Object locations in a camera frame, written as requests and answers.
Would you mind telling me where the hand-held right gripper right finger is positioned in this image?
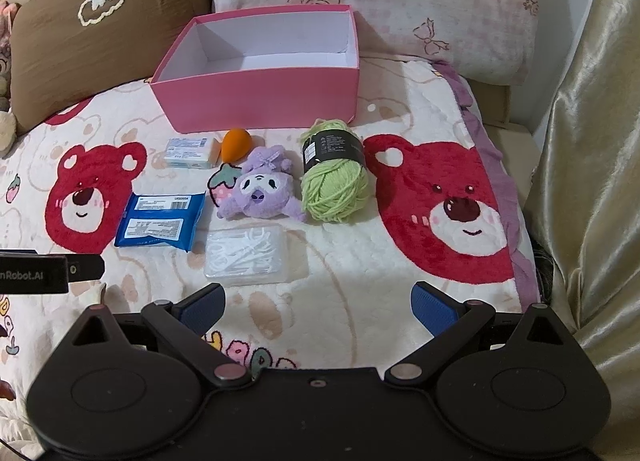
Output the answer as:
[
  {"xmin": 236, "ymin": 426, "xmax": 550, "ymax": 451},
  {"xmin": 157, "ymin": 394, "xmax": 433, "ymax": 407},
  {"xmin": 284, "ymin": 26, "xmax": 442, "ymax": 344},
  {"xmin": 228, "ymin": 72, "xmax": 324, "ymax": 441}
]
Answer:
[{"xmin": 384, "ymin": 280, "xmax": 577, "ymax": 385}]

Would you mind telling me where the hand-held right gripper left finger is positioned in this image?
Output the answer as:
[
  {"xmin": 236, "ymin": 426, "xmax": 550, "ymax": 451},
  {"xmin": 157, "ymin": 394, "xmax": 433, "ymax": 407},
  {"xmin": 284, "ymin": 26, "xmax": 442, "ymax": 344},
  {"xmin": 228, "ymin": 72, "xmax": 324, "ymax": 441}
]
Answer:
[{"xmin": 66, "ymin": 282, "xmax": 253, "ymax": 390}]

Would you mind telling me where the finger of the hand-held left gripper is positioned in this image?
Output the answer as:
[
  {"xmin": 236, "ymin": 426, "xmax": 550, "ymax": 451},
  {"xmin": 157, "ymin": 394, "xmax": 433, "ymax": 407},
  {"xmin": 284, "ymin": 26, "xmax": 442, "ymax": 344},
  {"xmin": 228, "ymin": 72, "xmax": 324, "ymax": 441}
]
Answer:
[{"xmin": 66, "ymin": 253, "xmax": 105, "ymax": 280}]

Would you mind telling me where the purple plush toy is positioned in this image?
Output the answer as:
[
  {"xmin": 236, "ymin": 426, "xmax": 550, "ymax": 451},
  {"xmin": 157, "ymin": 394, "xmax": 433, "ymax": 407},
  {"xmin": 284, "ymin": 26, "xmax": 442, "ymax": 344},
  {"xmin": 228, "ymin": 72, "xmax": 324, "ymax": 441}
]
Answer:
[{"xmin": 216, "ymin": 147, "xmax": 307, "ymax": 223}]

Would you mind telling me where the green yarn ball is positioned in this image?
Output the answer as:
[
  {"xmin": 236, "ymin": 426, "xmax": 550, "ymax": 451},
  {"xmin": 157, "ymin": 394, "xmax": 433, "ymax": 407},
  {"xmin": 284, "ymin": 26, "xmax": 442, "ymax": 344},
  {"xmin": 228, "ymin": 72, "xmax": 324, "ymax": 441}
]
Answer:
[{"xmin": 300, "ymin": 117, "xmax": 372, "ymax": 223}]

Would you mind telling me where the pink cardboard box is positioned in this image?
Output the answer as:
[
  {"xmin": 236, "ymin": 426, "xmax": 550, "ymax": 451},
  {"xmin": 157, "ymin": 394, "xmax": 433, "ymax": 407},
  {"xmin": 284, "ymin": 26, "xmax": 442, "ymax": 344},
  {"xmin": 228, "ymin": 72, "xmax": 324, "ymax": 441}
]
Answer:
[{"xmin": 150, "ymin": 4, "xmax": 362, "ymax": 134}]

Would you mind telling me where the clear floss picks box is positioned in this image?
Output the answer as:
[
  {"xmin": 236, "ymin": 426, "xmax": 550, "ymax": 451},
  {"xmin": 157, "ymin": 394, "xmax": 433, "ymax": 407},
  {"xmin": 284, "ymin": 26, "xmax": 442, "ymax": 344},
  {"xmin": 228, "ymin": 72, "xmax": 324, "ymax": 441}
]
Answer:
[{"xmin": 204, "ymin": 227, "xmax": 291, "ymax": 286}]

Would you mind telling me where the blue wet wipes packet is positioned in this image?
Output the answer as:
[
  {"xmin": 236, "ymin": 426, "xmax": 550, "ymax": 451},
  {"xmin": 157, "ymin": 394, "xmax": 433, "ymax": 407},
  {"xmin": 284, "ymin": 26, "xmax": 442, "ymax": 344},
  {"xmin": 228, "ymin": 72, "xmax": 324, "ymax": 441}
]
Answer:
[{"xmin": 114, "ymin": 192, "xmax": 207, "ymax": 253}]

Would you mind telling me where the bear printed blanket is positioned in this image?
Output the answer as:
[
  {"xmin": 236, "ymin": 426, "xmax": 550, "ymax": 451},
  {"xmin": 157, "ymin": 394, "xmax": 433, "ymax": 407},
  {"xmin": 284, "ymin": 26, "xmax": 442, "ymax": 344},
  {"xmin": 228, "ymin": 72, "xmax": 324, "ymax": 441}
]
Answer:
[{"xmin": 0, "ymin": 58, "xmax": 543, "ymax": 461}]

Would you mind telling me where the cream plush toy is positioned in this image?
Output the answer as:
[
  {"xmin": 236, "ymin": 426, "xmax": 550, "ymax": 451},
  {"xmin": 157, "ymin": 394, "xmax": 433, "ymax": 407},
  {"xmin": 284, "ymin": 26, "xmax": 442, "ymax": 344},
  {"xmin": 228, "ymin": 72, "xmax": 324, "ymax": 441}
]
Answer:
[{"xmin": 0, "ymin": 109, "xmax": 18, "ymax": 158}]

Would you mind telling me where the white tissue packet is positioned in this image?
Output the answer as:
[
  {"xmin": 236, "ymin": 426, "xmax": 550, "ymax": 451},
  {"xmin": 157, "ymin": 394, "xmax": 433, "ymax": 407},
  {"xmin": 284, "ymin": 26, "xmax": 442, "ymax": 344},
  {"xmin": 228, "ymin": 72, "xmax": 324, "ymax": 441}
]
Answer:
[{"xmin": 164, "ymin": 137, "xmax": 220, "ymax": 171}]

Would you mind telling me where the orange makeup sponge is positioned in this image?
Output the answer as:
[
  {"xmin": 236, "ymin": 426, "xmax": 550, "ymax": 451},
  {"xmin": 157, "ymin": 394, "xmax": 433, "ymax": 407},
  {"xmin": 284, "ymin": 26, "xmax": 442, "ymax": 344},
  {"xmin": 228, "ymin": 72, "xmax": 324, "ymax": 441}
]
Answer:
[{"xmin": 221, "ymin": 128, "xmax": 257, "ymax": 164}]

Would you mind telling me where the beige bed sheet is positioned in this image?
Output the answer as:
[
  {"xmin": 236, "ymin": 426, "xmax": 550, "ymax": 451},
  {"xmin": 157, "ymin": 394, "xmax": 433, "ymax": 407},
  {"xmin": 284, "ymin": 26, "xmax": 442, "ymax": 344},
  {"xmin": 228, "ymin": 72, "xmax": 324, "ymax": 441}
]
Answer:
[{"xmin": 470, "ymin": 78, "xmax": 546, "ymax": 222}]

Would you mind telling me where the pink brown plush toy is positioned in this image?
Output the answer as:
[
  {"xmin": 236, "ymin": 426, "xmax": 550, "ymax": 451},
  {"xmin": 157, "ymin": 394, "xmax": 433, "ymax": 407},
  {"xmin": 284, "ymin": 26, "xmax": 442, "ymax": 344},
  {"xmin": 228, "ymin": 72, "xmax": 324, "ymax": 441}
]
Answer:
[{"xmin": 0, "ymin": 0, "xmax": 17, "ymax": 108}]

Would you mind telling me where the gold satin cloth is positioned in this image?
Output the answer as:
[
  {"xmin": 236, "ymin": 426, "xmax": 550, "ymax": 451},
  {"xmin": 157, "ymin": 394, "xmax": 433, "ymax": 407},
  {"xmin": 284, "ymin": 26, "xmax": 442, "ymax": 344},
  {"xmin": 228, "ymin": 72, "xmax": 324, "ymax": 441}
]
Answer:
[{"xmin": 520, "ymin": 0, "xmax": 640, "ymax": 461}]

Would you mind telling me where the brown pillow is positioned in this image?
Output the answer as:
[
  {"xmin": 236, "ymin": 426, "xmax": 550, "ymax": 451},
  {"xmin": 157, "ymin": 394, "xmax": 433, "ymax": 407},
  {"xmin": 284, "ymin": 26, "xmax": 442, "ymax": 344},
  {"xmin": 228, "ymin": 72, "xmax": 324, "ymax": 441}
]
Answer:
[{"xmin": 10, "ymin": 0, "xmax": 213, "ymax": 134}]

